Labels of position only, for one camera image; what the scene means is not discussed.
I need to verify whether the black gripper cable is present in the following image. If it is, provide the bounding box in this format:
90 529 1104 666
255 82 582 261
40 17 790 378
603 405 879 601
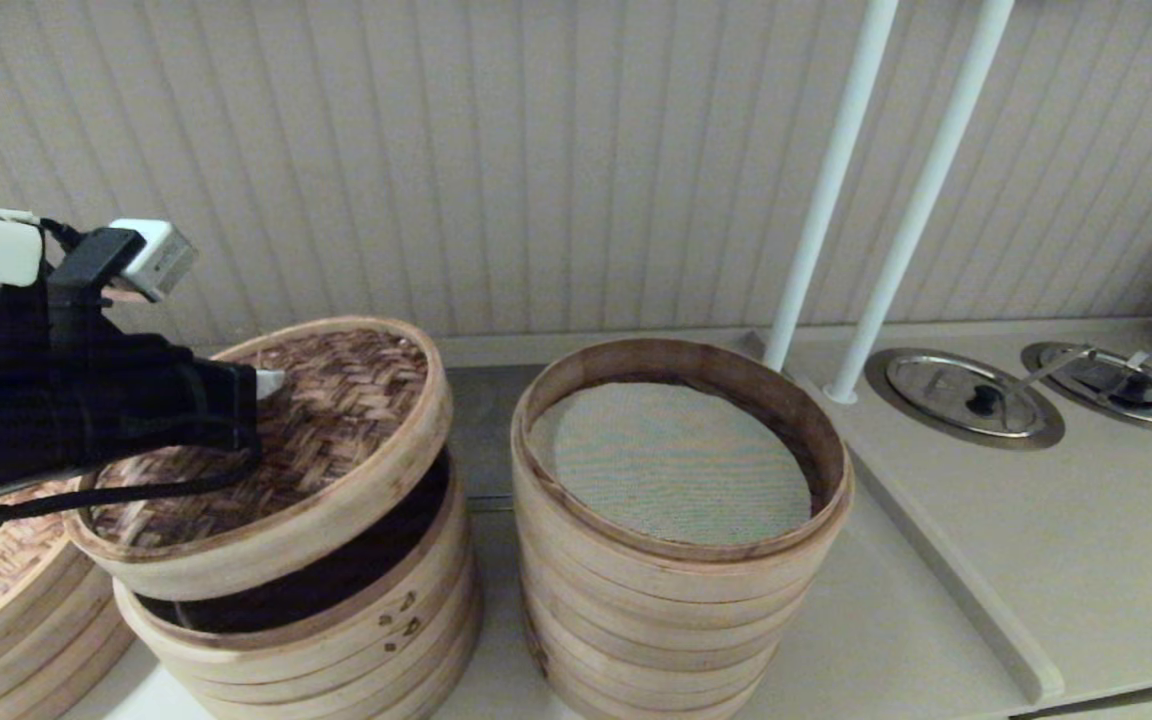
0 440 265 532

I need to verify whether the white round pole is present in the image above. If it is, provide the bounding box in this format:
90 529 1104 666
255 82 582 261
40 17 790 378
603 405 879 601
824 0 1017 407
762 0 900 373

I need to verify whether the grey-green mesh steamer liner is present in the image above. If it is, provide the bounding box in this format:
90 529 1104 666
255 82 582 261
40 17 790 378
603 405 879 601
530 382 813 547

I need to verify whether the steel drain panel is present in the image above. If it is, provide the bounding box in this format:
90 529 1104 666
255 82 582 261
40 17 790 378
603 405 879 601
441 365 549 501

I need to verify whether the steel pot lid black knob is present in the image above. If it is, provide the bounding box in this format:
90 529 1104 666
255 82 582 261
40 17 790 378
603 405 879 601
884 354 1046 440
1041 347 1152 428

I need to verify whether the tall bamboo steamer stack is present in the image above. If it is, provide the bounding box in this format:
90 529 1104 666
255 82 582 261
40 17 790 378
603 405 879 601
511 338 853 720

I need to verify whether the black and white wrist camera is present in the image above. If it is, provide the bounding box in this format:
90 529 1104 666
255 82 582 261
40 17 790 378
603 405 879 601
0 203 199 346

